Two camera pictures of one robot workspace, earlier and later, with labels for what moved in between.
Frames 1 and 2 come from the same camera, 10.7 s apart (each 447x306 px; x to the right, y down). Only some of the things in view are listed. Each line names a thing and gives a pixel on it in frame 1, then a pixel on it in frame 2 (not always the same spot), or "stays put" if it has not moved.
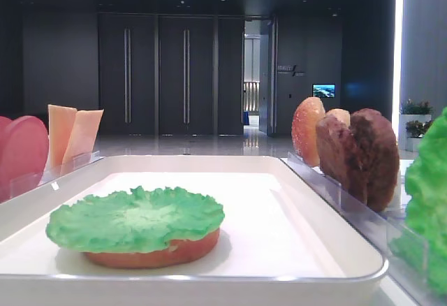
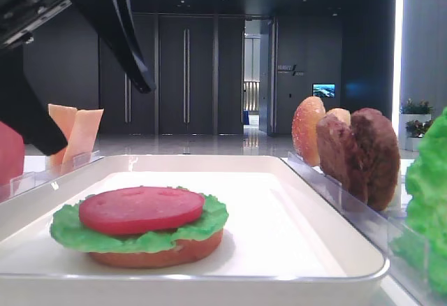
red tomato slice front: x=24 y=157 → x=142 y=209
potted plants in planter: x=414 y=119 stays put
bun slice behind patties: x=343 y=115 stays put
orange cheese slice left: x=61 y=119 stays put
